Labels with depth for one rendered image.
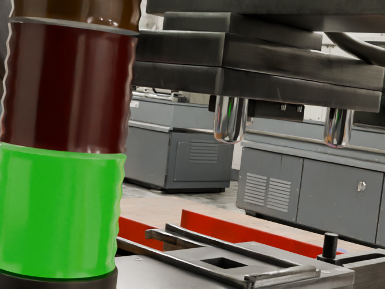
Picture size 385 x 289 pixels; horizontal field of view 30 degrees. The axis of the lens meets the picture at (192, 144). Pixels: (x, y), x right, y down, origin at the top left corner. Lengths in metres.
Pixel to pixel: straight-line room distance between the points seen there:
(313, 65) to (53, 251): 0.31
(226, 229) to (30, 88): 0.66
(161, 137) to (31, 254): 7.27
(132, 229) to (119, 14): 0.60
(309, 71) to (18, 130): 0.30
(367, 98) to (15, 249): 0.37
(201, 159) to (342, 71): 7.21
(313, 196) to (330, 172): 0.27
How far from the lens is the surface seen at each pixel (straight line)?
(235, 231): 0.84
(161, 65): 0.44
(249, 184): 6.56
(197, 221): 0.88
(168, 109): 7.41
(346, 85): 0.51
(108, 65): 0.20
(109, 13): 0.20
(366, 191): 5.78
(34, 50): 0.20
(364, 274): 0.64
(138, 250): 0.53
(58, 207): 0.20
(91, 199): 0.20
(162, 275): 0.47
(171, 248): 0.62
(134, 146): 7.81
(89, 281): 0.21
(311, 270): 0.52
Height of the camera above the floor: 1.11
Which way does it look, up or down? 4 degrees down
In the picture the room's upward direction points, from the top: 6 degrees clockwise
